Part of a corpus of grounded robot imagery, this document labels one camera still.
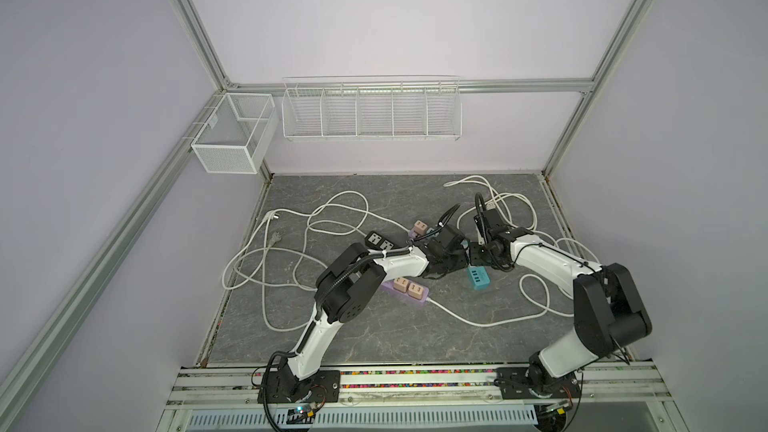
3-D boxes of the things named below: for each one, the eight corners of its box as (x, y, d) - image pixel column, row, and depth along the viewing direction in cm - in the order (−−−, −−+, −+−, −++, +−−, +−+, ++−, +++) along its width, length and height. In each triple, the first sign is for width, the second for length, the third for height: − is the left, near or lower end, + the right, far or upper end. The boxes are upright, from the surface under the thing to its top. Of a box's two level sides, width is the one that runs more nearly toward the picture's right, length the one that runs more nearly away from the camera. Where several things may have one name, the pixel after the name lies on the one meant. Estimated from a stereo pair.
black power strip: (364, 241, 103) (363, 237, 100) (371, 233, 105) (370, 229, 102) (388, 255, 99) (388, 251, 97) (394, 247, 101) (394, 242, 99)
